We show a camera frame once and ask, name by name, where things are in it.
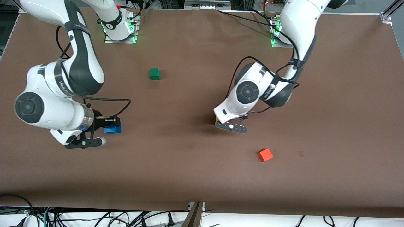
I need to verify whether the aluminium rail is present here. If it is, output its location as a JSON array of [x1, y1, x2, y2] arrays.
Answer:
[[185, 0, 231, 10]]

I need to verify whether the aluminium frame corner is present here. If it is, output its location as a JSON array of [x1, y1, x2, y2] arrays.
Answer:
[[380, 0, 404, 23], [13, 0, 32, 14]]

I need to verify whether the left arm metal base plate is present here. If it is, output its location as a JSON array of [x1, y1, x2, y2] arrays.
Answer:
[[270, 16, 294, 48]]

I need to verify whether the orange wooden block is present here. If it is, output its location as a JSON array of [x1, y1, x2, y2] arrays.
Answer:
[[258, 148, 274, 163]]

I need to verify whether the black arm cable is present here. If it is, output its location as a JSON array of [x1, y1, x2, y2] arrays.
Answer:
[[225, 56, 300, 113], [56, 25, 132, 119]]

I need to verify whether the metal frame strut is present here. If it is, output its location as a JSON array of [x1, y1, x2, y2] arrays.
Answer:
[[181, 202, 205, 227]]

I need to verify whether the brown table cover sheet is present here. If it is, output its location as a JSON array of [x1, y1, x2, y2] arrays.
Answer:
[[0, 6, 404, 218]]

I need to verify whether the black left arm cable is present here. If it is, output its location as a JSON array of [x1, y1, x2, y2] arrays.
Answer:
[[225, 56, 300, 113]]

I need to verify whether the black cable on table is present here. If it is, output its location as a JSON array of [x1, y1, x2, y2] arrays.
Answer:
[[216, 9, 278, 28]]

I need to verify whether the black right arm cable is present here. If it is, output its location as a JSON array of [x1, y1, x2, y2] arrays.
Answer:
[[56, 25, 132, 119]]

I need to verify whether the black floor cable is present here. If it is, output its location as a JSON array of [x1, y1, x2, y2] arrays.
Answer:
[[0, 194, 32, 215]]

